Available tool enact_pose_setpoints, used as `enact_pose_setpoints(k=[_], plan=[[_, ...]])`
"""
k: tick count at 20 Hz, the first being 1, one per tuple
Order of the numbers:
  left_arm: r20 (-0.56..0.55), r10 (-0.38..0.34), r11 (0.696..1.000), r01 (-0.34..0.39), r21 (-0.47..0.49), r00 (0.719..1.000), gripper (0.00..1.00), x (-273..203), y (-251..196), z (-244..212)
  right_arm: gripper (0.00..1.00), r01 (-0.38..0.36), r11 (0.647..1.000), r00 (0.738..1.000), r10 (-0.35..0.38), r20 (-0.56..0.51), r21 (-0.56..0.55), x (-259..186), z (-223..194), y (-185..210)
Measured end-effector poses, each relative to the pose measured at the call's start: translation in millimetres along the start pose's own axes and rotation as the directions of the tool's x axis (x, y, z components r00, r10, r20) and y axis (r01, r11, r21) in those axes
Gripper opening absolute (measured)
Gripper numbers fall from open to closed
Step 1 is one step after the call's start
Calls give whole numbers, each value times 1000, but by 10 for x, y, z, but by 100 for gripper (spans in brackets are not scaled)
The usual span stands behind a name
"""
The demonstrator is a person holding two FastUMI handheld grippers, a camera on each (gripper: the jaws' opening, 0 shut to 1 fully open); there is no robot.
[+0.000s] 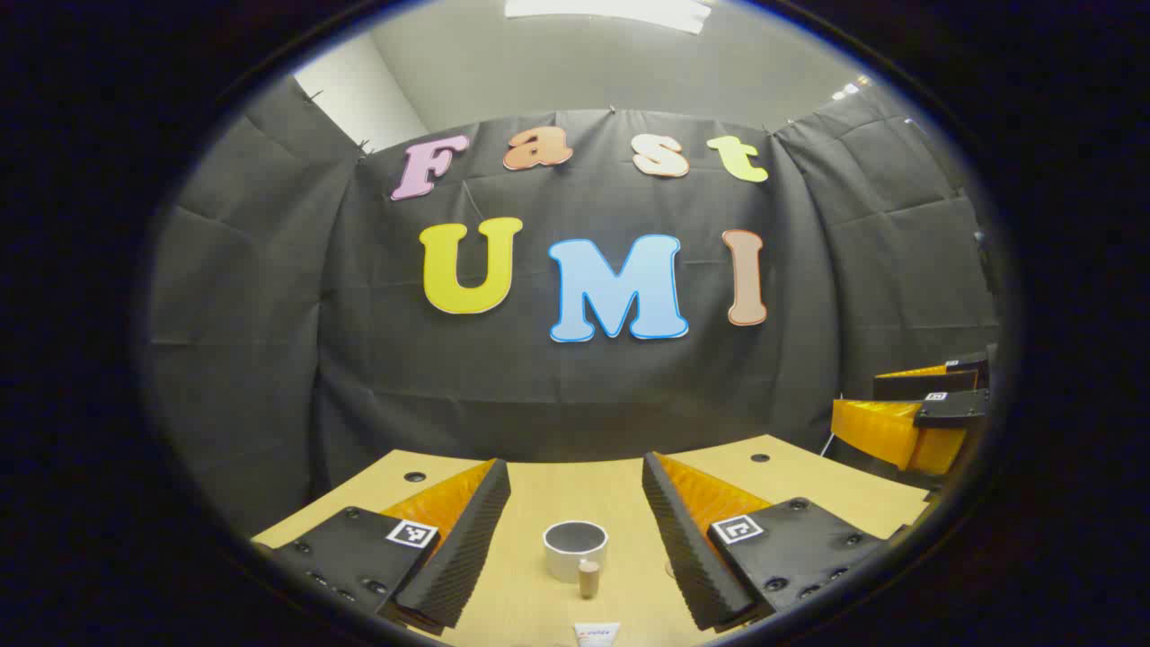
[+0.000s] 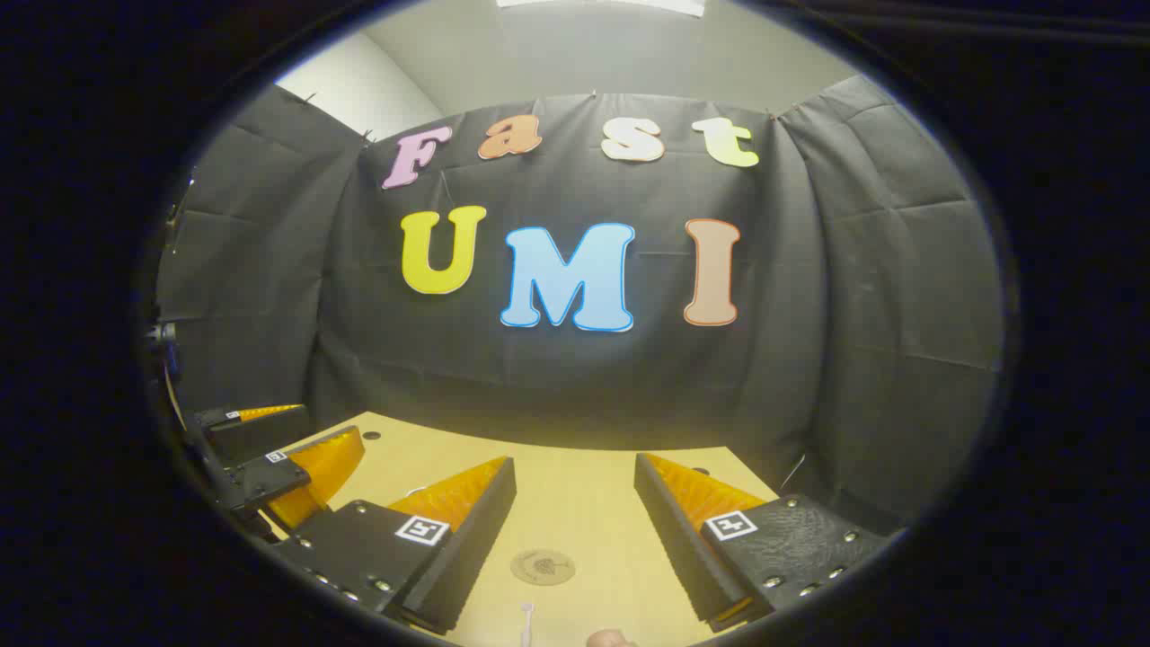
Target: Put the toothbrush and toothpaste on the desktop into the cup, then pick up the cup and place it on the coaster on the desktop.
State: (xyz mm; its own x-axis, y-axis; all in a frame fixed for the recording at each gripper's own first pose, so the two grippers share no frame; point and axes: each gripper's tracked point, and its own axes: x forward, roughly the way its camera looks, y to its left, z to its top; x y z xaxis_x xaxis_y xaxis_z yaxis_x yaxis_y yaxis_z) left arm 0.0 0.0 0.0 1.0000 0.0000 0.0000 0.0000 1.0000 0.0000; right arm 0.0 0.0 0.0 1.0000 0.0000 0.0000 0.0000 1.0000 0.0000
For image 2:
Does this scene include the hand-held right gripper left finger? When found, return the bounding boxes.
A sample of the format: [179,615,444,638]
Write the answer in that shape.
[270,456,518,634]

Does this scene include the black backdrop cloth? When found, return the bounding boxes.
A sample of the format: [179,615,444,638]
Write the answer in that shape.
[157,76,1003,540]

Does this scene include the round cork coaster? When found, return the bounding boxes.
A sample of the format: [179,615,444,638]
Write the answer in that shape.
[510,549,577,587]

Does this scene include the light wooden desktop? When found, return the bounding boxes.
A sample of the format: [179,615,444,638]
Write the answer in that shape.
[270,412,783,647]

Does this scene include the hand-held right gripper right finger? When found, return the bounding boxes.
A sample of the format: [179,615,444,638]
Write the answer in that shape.
[633,452,899,634]

